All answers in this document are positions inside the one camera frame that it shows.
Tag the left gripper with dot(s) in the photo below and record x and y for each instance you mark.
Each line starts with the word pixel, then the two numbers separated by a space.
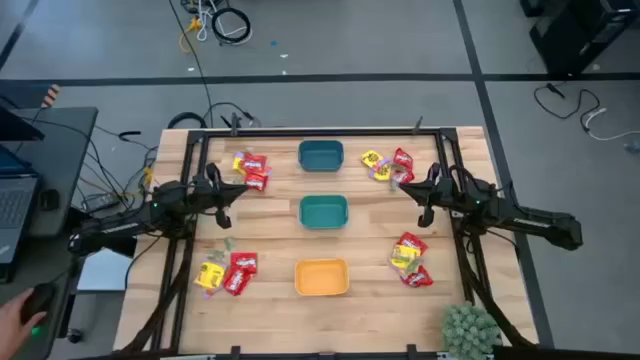
pixel 210 192

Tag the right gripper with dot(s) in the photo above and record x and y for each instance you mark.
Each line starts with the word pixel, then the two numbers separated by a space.
pixel 442 195

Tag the clear green candy pack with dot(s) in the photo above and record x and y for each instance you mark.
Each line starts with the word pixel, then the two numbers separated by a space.
pixel 395 186
pixel 216 255
pixel 411 264
pixel 229 243

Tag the yellow candy pack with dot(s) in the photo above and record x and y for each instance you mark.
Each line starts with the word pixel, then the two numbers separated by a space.
pixel 402 255
pixel 382 171
pixel 371 158
pixel 209 275
pixel 239 162

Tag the teal plastic bin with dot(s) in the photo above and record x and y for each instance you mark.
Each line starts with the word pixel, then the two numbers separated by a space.
pixel 323 212

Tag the dark blue plastic bin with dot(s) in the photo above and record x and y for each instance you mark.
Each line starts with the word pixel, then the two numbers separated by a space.
pixel 320 156

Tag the orange plastic bin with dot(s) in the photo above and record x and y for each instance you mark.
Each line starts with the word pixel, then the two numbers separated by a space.
pixel 321 277

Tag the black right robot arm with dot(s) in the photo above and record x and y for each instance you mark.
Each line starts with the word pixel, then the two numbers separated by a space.
pixel 530 222

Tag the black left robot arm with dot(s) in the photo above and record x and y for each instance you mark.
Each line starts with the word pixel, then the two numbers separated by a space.
pixel 125 227

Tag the grey power strip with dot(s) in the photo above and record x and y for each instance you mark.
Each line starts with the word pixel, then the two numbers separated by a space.
pixel 102 202

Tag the green artificial succulent plant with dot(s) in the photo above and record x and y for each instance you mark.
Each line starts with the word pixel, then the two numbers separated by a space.
pixel 470 330

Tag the white flat board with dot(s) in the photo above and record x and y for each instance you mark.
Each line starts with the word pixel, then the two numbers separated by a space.
pixel 102 272

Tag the grey office desk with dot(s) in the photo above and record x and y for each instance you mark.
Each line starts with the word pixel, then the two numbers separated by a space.
pixel 65 150

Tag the small black desk device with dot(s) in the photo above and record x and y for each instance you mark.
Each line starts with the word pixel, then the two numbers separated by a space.
pixel 49 200

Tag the orange striped object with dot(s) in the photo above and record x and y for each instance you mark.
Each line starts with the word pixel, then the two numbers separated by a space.
pixel 51 95

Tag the black round foot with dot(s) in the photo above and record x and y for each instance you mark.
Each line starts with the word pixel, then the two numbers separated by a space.
pixel 75 336

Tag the black computer mouse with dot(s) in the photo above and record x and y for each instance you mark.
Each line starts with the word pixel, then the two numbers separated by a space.
pixel 42 297

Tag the open black laptop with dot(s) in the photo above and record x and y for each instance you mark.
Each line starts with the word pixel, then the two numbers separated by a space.
pixel 15 210

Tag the black equipment case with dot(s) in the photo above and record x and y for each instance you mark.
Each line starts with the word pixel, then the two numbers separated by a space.
pixel 575 35

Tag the person's hand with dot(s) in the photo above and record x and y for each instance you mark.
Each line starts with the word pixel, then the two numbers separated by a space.
pixel 15 330

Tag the black frame clamp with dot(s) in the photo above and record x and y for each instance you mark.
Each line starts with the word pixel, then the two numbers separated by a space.
pixel 235 352
pixel 411 351
pixel 234 127
pixel 416 129

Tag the black aluminium table frame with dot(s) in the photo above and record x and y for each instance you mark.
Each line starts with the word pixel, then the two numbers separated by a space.
pixel 320 133

